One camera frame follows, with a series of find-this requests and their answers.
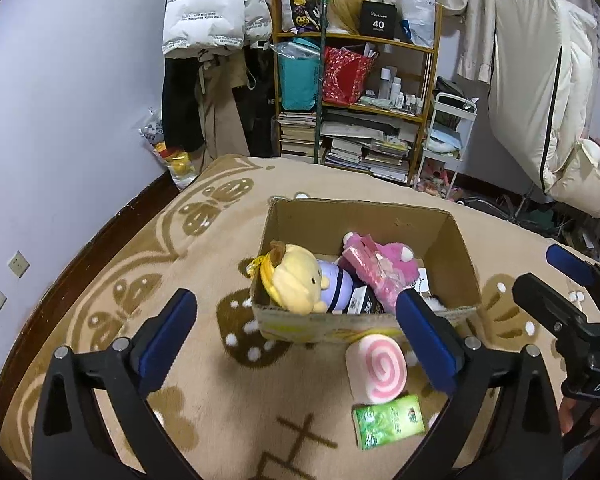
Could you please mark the beige floral rug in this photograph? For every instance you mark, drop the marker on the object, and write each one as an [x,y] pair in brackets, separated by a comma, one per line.
[205,410]

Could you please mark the blond wig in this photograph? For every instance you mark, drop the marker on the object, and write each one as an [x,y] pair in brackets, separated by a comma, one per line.
[347,10]

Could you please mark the pink plush toy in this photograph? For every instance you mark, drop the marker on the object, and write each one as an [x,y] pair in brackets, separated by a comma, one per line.
[380,270]

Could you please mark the cluster of cosmetic bottles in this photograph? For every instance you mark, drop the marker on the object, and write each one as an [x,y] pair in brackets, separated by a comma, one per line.
[395,85]

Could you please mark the white utility cart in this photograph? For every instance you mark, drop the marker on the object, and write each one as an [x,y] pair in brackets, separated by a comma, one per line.
[455,105]

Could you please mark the green tissue packet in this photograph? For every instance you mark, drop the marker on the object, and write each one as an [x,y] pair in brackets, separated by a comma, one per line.
[390,420]

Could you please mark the cardboard box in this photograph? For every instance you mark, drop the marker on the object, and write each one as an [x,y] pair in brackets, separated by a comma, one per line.
[380,225]

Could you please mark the white puffer jacket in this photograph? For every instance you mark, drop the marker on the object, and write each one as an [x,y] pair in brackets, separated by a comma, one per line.
[205,10]

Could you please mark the purple and white plush doll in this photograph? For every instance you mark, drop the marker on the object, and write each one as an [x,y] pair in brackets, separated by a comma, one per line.
[337,285]

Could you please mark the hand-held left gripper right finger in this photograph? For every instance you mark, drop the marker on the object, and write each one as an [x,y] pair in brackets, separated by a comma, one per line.
[430,340]

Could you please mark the black hanging garment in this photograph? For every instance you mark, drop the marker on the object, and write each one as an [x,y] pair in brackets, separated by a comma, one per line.
[180,110]

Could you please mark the pink swirl lollipop plush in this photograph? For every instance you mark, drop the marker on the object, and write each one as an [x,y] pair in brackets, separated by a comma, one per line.
[380,370]

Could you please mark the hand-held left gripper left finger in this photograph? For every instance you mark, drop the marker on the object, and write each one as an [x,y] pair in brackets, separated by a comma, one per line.
[167,340]

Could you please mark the pile of books and papers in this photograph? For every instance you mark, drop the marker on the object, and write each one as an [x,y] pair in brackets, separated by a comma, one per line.
[370,155]

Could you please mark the beige hanging coat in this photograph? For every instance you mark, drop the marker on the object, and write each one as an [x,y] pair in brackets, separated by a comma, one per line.
[220,110]

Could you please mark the black box with white print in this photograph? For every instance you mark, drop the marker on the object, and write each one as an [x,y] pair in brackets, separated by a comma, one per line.
[378,22]

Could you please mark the cream quilted duvet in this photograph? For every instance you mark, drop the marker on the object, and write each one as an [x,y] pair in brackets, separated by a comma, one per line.
[525,85]

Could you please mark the yellow dog plush toy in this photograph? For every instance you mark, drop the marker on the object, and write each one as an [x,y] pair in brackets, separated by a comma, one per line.
[295,275]

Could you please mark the red patterned bag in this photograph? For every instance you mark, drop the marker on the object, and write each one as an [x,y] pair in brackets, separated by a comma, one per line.
[345,77]

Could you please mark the clear plastic bag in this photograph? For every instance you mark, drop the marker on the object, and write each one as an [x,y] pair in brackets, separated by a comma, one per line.
[417,5]

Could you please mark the person's right hand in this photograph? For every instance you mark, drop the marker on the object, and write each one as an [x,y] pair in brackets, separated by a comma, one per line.
[566,415]

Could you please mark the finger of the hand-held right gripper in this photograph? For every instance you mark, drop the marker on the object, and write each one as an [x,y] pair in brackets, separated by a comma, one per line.
[545,302]
[570,262]

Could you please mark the black hanging jacket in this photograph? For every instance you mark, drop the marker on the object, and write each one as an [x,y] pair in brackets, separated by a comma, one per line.
[257,110]

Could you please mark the teal bag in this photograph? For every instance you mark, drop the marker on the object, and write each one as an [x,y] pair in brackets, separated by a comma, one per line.
[297,80]

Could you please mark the small white and black plush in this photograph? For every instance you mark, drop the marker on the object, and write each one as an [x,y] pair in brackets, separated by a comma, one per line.
[422,282]

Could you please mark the wooden shelf rack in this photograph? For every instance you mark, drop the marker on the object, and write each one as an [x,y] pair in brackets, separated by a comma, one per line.
[410,46]

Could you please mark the stack of old books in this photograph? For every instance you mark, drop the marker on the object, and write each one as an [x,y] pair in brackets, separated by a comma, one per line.
[297,135]

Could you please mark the green pole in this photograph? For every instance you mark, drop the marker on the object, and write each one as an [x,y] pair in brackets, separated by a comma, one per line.
[321,85]

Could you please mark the plastic bag with snacks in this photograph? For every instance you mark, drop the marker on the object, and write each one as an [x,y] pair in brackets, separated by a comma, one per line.
[180,167]

